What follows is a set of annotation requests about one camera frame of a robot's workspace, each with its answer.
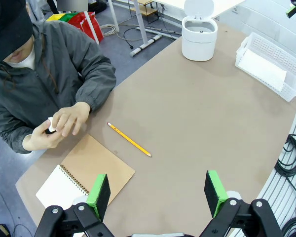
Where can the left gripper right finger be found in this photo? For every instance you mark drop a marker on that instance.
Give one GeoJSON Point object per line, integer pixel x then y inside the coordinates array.
{"type": "Point", "coordinates": [215, 195]}

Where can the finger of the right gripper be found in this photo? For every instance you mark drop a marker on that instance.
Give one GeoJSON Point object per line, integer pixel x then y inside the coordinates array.
{"type": "Point", "coordinates": [291, 11]}

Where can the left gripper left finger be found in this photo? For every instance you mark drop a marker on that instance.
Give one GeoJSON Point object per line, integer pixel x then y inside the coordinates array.
{"type": "Point", "coordinates": [99, 197]}

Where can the spiral notebook brown cover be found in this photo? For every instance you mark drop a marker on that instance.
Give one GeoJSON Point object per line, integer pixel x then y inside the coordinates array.
{"type": "Point", "coordinates": [106, 165]}

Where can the yellow pencil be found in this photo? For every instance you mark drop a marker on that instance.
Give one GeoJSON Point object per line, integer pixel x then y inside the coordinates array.
{"type": "Point", "coordinates": [129, 139]}

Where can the torn white paper page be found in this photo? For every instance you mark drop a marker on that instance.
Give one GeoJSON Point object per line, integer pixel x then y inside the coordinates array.
{"type": "Point", "coordinates": [51, 124]}

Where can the person's right forearm grey sleeve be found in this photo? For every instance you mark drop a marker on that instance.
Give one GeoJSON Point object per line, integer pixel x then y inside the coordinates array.
{"type": "Point", "coordinates": [7, 133]}

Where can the person's left forearm grey sleeve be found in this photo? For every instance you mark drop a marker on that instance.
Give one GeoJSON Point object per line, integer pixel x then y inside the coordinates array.
{"type": "Point", "coordinates": [98, 81]}

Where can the person's right hand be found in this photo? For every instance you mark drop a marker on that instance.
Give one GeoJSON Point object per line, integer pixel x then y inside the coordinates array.
{"type": "Point", "coordinates": [38, 140]}

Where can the person's left hand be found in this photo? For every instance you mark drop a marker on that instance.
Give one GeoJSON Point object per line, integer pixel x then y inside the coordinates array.
{"type": "Point", "coordinates": [74, 116]}

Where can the white perforated plastic basket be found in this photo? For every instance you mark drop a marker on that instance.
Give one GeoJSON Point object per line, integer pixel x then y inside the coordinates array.
{"type": "Point", "coordinates": [271, 47]}

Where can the white lidded trash bin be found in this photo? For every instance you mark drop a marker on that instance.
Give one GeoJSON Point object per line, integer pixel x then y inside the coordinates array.
{"type": "Point", "coordinates": [198, 44]}

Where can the person in grey jacket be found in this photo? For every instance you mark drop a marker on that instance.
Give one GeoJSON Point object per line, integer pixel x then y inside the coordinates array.
{"type": "Point", "coordinates": [51, 61]}

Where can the black wooden floor rack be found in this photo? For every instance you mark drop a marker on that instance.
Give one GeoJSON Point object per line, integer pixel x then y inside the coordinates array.
{"type": "Point", "coordinates": [143, 10]}

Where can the red recycling bag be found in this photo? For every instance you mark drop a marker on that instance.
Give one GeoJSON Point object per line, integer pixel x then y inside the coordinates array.
{"type": "Point", "coordinates": [88, 24]}

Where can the green recycling bag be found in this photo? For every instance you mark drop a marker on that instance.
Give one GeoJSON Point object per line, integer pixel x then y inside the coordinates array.
{"type": "Point", "coordinates": [69, 16]}

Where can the yellow recycling bag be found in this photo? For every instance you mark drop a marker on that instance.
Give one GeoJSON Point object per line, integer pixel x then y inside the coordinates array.
{"type": "Point", "coordinates": [54, 17]}

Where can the black baseball cap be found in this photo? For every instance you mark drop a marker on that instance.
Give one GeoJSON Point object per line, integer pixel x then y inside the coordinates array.
{"type": "Point", "coordinates": [10, 32]}

